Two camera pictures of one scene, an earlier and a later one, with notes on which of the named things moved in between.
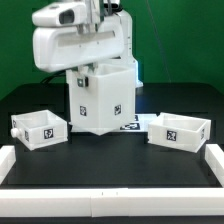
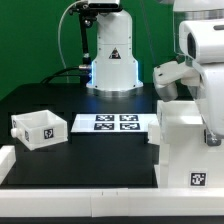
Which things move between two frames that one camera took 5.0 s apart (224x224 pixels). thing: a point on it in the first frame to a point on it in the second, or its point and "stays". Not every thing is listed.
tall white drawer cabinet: (107, 103) to (184, 160)
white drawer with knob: (39, 129) stays
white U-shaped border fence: (111, 202) stays
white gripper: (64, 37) to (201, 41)
